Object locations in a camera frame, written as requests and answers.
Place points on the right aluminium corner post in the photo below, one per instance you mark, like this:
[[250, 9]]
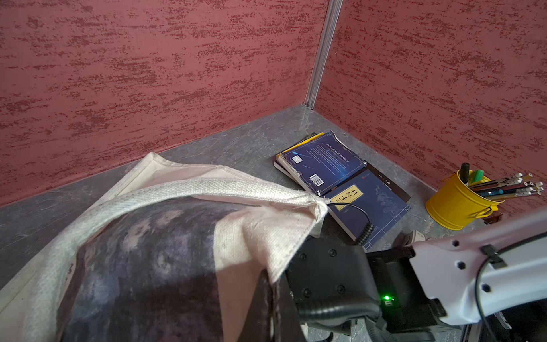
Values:
[[326, 39]]

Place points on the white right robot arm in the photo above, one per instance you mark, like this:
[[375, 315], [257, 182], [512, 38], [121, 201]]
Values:
[[410, 292]]

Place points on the blue Prince book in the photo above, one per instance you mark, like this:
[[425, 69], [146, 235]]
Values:
[[321, 165]]

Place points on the yellow spine book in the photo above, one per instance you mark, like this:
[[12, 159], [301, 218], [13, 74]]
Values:
[[303, 142]]

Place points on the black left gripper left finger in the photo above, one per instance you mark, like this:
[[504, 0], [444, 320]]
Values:
[[258, 323]]

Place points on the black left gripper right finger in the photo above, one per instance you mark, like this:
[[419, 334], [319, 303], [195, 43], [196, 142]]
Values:
[[286, 322]]

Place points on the yellow pen cup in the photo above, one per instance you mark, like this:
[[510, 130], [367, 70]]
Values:
[[469, 195]]

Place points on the beige canvas tote bag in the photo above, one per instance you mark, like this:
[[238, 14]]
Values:
[[172, 252]]

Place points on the black book yellow characters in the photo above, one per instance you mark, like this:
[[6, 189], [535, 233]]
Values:
[[396, 189]]

